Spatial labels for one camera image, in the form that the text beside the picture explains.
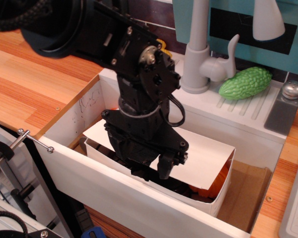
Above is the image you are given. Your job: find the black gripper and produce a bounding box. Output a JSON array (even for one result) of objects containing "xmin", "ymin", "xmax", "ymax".
[{"xmin": 101, "ymin": 110, "xmax": 189, "ymax": 181}]

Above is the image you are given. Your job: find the white cardboard box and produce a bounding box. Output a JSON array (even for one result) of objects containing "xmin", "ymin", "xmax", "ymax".
[{"xmin": 86, "ymin": 127, "xmax": 235, "ymax": 217}]

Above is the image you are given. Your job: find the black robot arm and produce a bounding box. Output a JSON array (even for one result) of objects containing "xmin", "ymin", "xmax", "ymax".
[{"xmin": 0, "ymin": 0, "xmax": 189, "ymax": 179}]

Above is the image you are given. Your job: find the orange toy pumpkin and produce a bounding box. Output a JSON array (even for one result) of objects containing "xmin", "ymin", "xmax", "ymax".
[{"xmin": 189, "ymin": 165, "xmax": 229, "ymax": 199}]

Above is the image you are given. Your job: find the white toy sink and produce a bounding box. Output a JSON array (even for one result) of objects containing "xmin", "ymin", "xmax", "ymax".
[{"xmin": 34, "ymin": 51, "xmax": 289, "ymax": 238}]

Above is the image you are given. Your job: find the brown cardboard sheet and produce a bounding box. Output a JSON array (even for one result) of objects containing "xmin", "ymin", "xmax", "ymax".
[{"xmin": 217, "ymin": 161, "xmax": 272, "ymax": 233}]

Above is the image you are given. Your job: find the grey toy faucet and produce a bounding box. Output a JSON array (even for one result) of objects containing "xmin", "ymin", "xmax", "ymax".
[{"xmin": 181, "ymin": 0, "xmax": 239, "ymax": 94}]

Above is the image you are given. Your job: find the lower yellow toy corn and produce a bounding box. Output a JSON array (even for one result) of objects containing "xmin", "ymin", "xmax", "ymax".
[{"xmin": 161, "ymin": 49, "xmax": 172, "ymax": 58}]

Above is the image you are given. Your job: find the yellow toy corn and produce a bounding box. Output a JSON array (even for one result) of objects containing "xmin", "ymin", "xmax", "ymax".
[
  {"xmin": 161, "ymin": 49, "xmax": 172, "ymax": 58},
  {"xmin": 157, "ymin": 39, "xmax": 166, "ymax": 49}
]

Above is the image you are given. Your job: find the upper yellow toy corn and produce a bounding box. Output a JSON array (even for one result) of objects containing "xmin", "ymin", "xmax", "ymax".
[{"xmin": 157, "ymin": 39, "xmax": 166, "ymax": 49}]

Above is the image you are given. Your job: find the green toy bitter gourd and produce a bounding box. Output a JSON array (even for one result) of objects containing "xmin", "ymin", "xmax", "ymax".
[{"xmin": 219, "ymin": 66, "xmax": 272, "ymax": 100}]

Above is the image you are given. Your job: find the grey soap dispenser bottle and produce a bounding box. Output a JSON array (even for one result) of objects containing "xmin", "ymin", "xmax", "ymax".
[{"xmin": 264, "ymin": 80, "xmax": 298, "ymax": 136}]

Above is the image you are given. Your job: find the metal table clamp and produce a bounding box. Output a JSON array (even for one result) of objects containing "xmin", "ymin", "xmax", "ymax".
[{"xmin": 0, "ymin": 128, "xmax": 55, "ymax": 165}]

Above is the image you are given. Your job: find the teal panel with black tape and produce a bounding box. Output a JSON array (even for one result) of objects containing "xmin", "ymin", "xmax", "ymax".
[{"xmin": 172, "ymin": 0, "xmax": 298, "ymax": 74}]

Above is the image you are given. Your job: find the white cone lamp shade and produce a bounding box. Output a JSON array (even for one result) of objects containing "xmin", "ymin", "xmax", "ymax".
[{"xmin": 253, "ymin": 0, "xmax": 286, "ymax": 42}]

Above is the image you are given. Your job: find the blue black clamp handle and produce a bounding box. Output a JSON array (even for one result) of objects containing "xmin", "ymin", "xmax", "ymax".
[{"xmin": 75, "ymin": 209, "xmax": 106, "ymax": 238}]

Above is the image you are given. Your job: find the black braided cable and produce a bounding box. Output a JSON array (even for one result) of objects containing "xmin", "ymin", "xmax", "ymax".
[{"xmin": 0, "ymin": 210, "xmax": 28, "ymax": 238}]

